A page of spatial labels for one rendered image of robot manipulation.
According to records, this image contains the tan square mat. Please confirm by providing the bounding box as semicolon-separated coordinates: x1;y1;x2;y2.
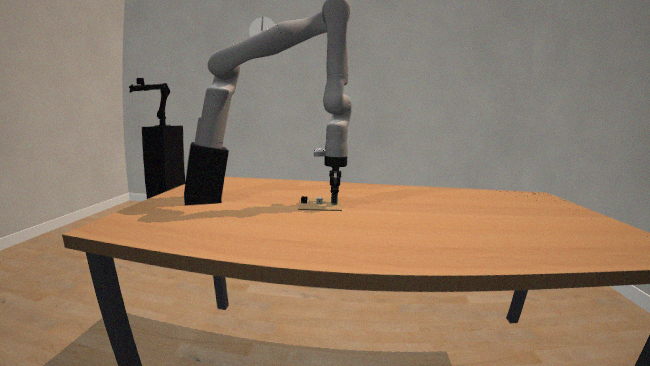
298;198;342;211

